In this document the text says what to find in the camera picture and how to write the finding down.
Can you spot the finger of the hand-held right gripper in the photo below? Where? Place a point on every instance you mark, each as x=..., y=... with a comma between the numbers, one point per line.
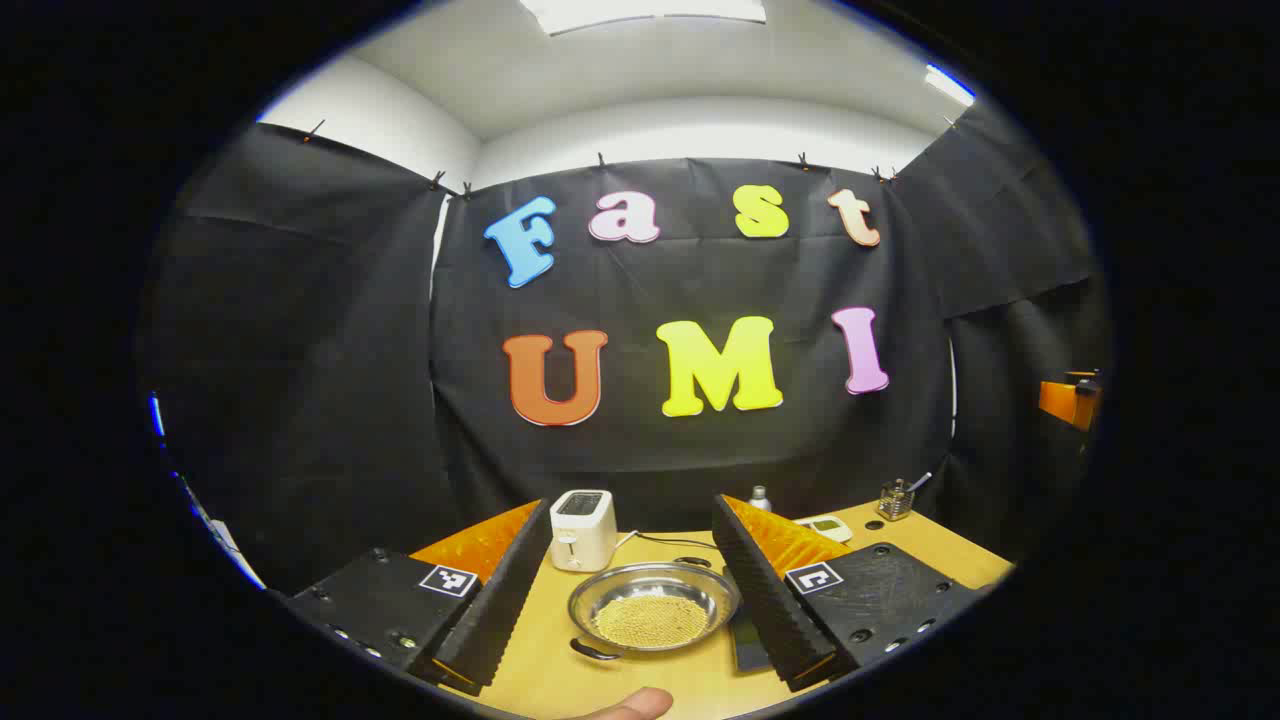
x=1065, y=400

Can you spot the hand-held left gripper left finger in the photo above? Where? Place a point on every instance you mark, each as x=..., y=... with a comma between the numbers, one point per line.
x=500, y=610

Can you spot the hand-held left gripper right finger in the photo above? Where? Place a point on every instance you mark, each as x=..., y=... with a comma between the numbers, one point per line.
x=770, y=600

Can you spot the black induction cooktop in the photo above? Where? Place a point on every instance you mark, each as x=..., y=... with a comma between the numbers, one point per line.
x=748, y=640

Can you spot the stainless steel pot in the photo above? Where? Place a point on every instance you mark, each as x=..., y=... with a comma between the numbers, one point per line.
x=620, y=590

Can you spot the pile of yellow beans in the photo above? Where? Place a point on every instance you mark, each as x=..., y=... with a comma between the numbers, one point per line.
x=650, y=620

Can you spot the white divided snack plate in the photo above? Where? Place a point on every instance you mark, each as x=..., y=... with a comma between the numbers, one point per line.
x=825, y=528

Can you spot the silver drink bottle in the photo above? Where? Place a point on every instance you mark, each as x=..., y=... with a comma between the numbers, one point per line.
x=760, y=500

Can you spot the white toaster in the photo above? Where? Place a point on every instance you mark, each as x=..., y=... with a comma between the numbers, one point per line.
x=583, y=540

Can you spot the black backdrop cloth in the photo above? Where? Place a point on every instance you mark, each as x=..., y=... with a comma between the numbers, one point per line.
x=700, y=450

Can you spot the metal spoon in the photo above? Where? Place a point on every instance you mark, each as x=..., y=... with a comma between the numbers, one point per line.
x=920, y=481

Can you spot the ceiling light panel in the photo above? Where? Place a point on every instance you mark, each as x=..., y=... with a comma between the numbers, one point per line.
x=640, y=10

